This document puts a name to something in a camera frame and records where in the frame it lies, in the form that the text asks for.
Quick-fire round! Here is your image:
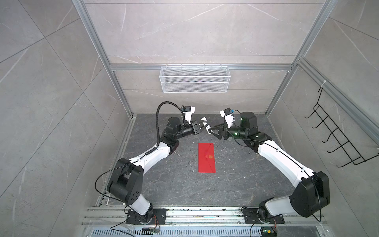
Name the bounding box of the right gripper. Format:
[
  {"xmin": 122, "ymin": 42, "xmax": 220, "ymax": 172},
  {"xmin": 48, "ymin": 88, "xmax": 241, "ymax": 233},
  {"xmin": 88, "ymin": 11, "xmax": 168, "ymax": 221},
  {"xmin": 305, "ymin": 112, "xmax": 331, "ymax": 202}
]
[{"xmin": 209, "ymin": 121, "xmax": 248, "ymax": 141}]

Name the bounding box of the red envelope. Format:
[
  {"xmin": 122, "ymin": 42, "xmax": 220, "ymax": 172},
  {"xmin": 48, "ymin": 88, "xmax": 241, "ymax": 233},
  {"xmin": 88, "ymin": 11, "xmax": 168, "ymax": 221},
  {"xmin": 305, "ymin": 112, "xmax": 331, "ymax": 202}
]
[{"xmin": 198, "ymin": 143, "xmax": 216, "ymax": 173}]

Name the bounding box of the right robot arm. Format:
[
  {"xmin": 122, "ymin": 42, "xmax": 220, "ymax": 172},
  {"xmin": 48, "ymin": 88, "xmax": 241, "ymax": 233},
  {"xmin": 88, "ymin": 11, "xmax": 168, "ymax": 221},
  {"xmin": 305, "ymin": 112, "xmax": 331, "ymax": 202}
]
[{"xmin": 206, "ymin": 109, "xmax": 331, "ymax": 222}]

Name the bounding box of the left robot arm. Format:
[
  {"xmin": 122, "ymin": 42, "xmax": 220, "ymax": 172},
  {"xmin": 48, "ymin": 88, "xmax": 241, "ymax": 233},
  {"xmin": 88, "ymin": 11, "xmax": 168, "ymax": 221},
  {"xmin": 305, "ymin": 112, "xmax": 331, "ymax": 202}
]
[{"xmin": 107, "ymin": 117, "xmax": 208, "ymax": 224}]

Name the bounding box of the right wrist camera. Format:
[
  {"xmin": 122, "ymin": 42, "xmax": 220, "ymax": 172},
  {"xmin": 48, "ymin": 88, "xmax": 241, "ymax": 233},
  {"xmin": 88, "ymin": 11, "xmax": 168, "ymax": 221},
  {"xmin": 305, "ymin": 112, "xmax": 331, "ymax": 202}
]
[{"xmin": 220, "ymin": 108, "xmax": 240, "ymax": 128}]

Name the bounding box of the white wire mesh basket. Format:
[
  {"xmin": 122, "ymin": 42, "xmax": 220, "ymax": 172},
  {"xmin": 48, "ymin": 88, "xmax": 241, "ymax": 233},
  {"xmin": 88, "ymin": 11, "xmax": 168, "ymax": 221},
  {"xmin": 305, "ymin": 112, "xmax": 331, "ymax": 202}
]
[{"xmin": 159, "ymin": 66, "xmax": 231, "ymax": 93}]

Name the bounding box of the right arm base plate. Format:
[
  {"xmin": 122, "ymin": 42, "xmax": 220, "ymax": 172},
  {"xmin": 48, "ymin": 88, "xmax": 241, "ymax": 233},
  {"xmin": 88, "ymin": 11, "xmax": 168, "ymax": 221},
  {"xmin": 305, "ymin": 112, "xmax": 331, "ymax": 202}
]
[{"xmin": 241, "ymin": 207, "xmax": 285, "ymax": 224}]

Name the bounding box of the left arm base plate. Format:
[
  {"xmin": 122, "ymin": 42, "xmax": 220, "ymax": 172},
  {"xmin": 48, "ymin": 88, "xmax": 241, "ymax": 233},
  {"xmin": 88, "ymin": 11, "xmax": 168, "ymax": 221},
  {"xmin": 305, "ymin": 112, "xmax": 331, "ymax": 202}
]
[{"xmin": 126, "ymin": 208, "xmax": 167, "ymax": 225}]

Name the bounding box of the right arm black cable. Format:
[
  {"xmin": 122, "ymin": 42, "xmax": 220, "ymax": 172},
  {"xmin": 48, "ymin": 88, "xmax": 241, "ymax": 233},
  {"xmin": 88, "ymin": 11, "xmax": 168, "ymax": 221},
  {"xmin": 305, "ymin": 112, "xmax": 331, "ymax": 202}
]
[{"xmin": 224, "ymin": 127, "xmax": 323, "ymax": 223}]

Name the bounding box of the grey slotted cable duct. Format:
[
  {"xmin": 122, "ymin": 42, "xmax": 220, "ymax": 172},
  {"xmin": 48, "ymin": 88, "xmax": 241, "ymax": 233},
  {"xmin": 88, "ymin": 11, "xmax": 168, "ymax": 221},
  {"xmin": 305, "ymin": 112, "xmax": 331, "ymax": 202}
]
[{"xmin": 90, "ymin": 226, "xmax": 265, "ymax": 237}]

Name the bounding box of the black wire hook rack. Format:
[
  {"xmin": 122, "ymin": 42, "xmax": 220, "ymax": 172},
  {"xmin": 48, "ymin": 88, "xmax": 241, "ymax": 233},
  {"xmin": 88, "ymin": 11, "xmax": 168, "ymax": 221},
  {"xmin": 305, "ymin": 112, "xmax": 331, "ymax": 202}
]
[{"xmin": 304, "ymin": 88, "xmax": 379, "ymax": 168}]

